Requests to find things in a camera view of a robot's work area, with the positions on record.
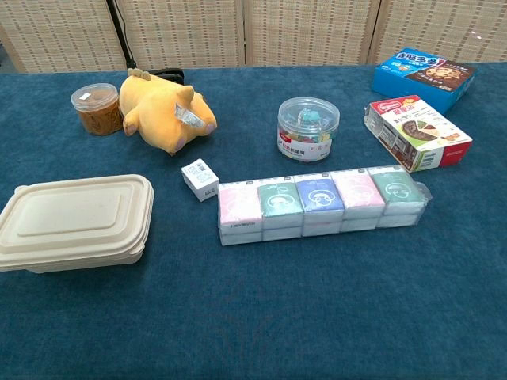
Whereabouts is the yellow plush toy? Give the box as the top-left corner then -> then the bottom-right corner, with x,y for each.
119,67 -> 219,157

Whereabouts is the small white printed box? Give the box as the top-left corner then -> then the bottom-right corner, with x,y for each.
181,158 -> 220,203

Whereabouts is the multipack of pocket tissues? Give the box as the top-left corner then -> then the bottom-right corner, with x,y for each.
216,165 -> 433,247

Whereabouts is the clear jar of colourful clips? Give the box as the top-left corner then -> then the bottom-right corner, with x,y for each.
276,97 -> 341,163

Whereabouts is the blue table cloth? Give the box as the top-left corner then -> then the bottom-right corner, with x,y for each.
0,60 -> 507,380

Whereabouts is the black clamp base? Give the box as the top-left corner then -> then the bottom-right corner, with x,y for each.
148,68 -> 186,85

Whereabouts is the woven folding screen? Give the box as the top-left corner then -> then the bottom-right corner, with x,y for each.
0,0 -> 507,74

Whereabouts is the clear jar with brown snack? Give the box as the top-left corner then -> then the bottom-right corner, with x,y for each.
71,82 -> 124,137

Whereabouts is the red and white snack box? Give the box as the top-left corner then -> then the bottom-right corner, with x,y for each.
364,93 -> 474,174

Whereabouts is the beige lidded food container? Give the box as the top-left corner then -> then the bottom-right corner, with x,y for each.
0,173 -> 155,275

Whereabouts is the blue cookie box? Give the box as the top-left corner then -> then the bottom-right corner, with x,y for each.
372,47 -> 478,115

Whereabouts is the black stand pole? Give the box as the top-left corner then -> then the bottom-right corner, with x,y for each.
105,0 -> 138,70

